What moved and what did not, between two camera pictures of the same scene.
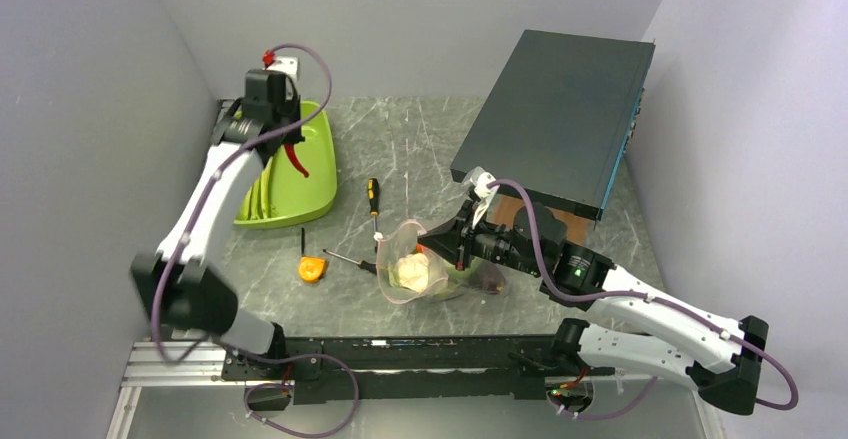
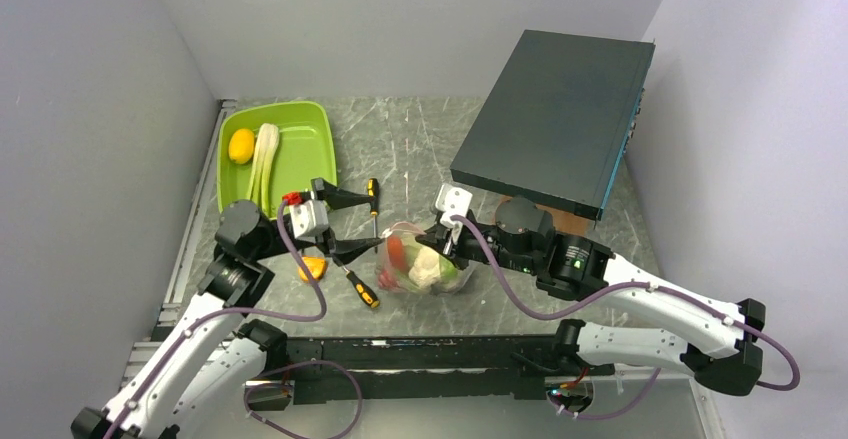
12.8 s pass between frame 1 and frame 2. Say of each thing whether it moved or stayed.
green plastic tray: stayed
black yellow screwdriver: moved
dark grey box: stayed
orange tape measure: stayed
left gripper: moved
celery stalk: stayed
